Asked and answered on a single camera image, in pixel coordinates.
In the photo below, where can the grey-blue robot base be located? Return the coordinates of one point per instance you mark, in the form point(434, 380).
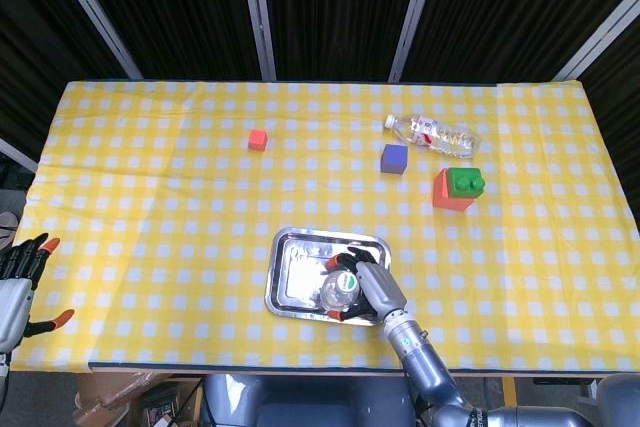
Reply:
point(310, 402)

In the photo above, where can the large orange cube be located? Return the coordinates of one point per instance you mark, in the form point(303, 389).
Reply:
point(445, 197)

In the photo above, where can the yellow table leg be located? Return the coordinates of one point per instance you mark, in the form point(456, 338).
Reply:
point(510, 392)

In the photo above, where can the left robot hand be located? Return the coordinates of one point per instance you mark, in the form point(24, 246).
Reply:
point(12, 302)

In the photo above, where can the small red cube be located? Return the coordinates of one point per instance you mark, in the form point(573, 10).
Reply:
point(258, 140)

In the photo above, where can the rectangular metal tray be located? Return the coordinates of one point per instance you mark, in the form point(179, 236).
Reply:
point(300, 282)

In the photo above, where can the green toy brick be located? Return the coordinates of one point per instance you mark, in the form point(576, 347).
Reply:
point(466, 183)

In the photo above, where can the beige shoe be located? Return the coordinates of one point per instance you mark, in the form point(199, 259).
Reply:
point(7, 227)

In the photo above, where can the clear bottle with green-white cap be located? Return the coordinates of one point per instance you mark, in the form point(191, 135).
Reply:
point(337, 292)

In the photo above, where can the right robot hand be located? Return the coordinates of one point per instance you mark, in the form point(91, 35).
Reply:
point(382, 292)

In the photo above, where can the clear bottle with red label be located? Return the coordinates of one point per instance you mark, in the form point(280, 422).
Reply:
point(440, 137)

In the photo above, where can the blue cube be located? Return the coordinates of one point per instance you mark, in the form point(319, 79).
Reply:
point(393, 159)

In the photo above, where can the silver partition post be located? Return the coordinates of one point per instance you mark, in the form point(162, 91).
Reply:
point(257, 12)
point(95, 14)
point(415, 12)
point(17, 154)
point(597, 34)

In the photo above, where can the yellow white checkered tablecloth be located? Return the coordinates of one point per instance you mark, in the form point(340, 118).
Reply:
point(200, 227)

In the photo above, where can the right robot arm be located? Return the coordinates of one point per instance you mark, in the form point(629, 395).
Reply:
point(425, 362)

